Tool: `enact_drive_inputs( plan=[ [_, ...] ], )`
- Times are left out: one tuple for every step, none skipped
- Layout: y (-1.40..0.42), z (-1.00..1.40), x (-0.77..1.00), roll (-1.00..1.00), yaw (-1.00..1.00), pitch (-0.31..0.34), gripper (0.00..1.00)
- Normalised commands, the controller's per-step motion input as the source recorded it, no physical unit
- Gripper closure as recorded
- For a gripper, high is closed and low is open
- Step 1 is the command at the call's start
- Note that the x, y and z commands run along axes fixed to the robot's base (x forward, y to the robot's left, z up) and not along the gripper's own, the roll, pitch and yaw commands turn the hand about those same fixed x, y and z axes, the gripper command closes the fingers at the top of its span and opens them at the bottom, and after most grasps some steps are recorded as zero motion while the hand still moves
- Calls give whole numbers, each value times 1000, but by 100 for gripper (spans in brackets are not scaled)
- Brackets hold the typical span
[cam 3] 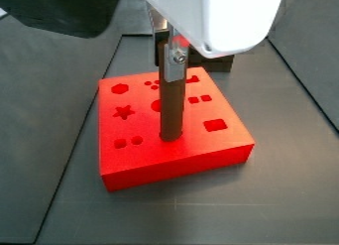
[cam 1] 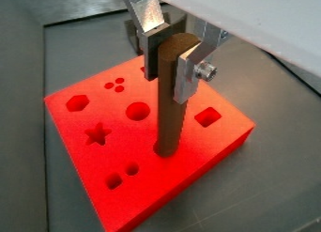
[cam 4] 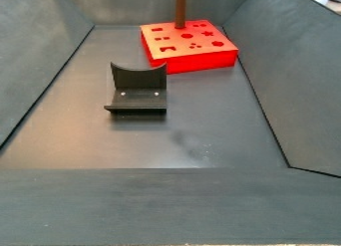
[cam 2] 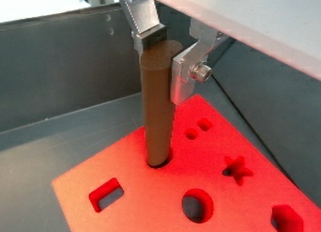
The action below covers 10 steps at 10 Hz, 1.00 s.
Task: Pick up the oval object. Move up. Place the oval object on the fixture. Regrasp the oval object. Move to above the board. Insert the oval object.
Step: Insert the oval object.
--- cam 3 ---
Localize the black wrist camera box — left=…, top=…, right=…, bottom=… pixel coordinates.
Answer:
left=0, top=0, right=118, bottom=38

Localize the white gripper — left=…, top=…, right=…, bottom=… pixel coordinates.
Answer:
left=145, top=0, right=280, bottom=82

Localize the black curved cradle fixture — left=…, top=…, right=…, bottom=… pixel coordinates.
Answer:
left=152, top=30, right=236, bottom=73

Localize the red shape sorter block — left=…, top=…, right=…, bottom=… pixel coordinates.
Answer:
left=97, top=67, right=255, bottom=191

